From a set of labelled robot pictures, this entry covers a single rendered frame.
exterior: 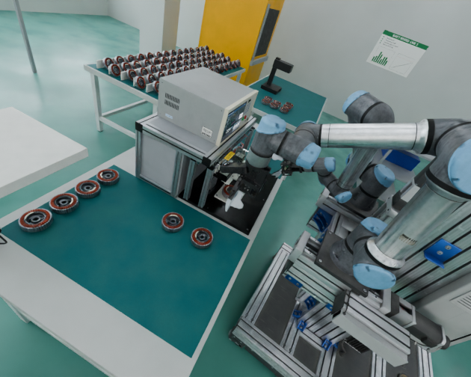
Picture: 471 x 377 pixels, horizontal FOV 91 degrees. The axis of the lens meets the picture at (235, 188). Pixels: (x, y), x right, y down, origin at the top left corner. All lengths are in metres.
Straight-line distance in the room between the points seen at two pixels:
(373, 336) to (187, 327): 0.70
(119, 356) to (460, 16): 6.72
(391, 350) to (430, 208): 0.61
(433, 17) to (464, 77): 1.32
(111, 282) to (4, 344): 0.94
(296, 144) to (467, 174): 0.36
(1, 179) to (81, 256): 0.47
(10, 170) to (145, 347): 0.70
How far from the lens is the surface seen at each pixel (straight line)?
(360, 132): 0.78
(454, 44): 6.65
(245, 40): 4.87
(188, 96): 1.23
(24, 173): 0.88
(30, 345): 1.92
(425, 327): 1.30
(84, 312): 1.09
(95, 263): 1.17
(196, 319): 1.07
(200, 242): 1.18
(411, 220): 0.77
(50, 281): 1.17
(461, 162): 0.67
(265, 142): 0.68
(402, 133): 0.79
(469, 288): 1.28
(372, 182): 1.41
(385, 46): 6.44
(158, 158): 1.33
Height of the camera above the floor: 1.75
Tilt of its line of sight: 40 degrees down
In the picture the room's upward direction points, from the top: 21 degrees clockwise
